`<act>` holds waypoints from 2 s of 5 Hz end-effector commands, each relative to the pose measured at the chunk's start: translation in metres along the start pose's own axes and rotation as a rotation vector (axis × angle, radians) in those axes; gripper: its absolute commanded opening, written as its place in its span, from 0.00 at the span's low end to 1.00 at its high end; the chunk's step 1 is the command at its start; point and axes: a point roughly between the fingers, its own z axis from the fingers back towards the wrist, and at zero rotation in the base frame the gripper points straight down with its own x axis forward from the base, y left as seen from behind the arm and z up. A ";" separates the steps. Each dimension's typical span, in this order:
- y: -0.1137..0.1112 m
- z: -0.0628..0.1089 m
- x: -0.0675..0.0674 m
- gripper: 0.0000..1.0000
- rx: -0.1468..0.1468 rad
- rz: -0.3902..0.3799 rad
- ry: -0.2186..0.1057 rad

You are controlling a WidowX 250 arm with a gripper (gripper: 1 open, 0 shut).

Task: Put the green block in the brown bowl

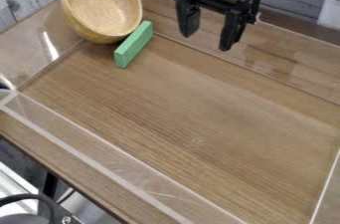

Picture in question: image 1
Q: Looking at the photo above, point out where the black cable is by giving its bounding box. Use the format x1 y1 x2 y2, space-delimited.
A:
0 193 58 224

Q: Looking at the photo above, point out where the green rectangular block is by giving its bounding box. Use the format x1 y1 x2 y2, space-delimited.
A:
115 21 155 69

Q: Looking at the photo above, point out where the black metal bracket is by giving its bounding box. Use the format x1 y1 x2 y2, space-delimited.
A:
38 197 85 224

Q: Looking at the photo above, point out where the white cylindrical container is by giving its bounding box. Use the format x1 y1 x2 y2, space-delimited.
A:
318 0 340 31

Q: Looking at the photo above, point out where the clear acrylic tray wall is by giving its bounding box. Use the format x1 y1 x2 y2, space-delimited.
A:
0 0 340 224

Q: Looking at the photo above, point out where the brown wooden bowl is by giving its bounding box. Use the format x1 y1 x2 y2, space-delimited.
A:
62 0 143 44

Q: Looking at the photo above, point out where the black table leg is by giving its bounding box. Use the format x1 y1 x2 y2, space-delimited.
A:
43 172 59 198

